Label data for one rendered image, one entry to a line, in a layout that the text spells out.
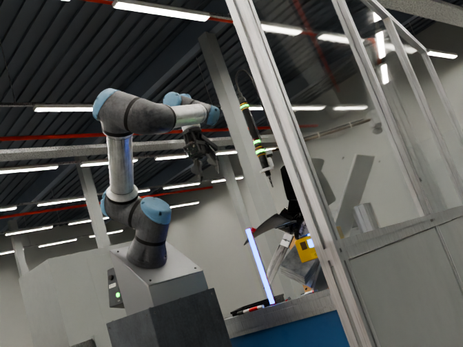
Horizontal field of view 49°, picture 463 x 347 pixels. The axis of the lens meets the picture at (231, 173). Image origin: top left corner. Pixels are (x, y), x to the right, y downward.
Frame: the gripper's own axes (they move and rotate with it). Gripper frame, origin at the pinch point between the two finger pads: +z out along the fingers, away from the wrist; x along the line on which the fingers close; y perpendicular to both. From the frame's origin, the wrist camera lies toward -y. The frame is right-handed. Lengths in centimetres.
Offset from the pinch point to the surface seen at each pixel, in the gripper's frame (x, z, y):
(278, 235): -300, -1, -592
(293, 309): 10, 61, -11
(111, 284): -80, 26, -8
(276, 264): -12, 42, -49
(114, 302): -78, 35, -5
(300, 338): 8, 72, -13
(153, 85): -498, -391, -651
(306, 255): 25, 42, -9
